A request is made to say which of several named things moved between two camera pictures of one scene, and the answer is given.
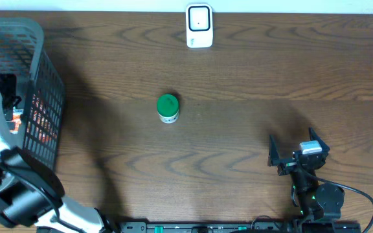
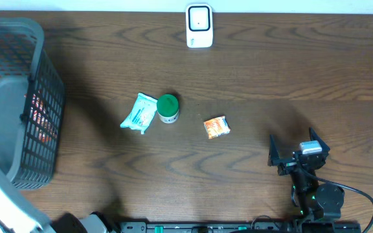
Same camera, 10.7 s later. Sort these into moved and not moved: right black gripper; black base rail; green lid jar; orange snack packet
Moved: orange snack packet
Not moved: right black gripper; green lid jar; black base rail
